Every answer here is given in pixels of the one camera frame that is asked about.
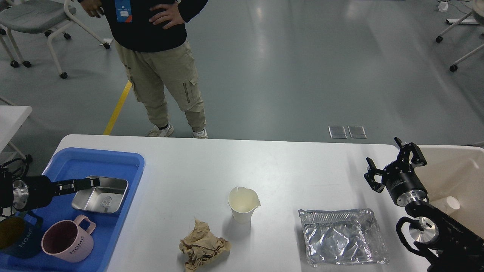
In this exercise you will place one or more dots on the crumpled brown paper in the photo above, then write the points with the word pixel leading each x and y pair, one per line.
pixel 201 246

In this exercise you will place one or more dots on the white cup in bin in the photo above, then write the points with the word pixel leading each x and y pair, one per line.
pixel 452 203

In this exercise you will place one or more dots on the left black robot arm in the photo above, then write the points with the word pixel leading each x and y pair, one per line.
pixel 12 170

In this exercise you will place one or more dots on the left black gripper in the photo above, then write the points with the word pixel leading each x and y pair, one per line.
pixel 34 192

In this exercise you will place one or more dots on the blue ID badge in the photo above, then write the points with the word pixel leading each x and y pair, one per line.
pixel 123 11

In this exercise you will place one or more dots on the grey office chair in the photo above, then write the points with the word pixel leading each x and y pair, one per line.
pixel 43 16

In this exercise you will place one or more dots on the aluminium foil container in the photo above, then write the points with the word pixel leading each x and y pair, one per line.
pixel 342 237

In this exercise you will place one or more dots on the square stainless steel dish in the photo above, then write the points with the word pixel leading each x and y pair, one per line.
pixel 108 197

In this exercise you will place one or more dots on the blue plastic tray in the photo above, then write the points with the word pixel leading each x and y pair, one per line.
pixel 77 163

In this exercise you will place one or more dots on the silver floor plate left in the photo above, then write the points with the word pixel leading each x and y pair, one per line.
pixel 337 131

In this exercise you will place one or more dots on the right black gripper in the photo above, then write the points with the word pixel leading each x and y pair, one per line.
pixel 400 179

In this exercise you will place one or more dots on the silver floor plate right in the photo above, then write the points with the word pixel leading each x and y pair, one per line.
pixel 356 131

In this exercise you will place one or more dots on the white plastic bin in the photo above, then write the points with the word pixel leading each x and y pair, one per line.
pixel 458 172

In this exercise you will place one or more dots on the person in black sweater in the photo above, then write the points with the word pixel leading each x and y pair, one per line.
pixel 156 59

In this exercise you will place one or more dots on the white paper cup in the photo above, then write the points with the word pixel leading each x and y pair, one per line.
pixel 243 201

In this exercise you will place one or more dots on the person's left hand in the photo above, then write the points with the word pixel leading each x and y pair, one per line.
pixel 169 15

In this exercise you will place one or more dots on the person's right hand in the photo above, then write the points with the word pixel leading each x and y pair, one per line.
pixel 93 8

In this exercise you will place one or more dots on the pink HOME mug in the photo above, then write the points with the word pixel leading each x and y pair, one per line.
pixel 69 240

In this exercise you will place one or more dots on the silver floor plate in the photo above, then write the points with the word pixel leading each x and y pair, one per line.
pixel 356 131
pixel 337 131

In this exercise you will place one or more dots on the white side table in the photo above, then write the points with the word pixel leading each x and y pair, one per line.
pixel 11 119

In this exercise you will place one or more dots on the dark teal HOME mug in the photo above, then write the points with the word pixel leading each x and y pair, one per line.
pixel 21 236

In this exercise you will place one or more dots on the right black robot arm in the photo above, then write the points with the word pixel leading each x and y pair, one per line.
pixel 426 231

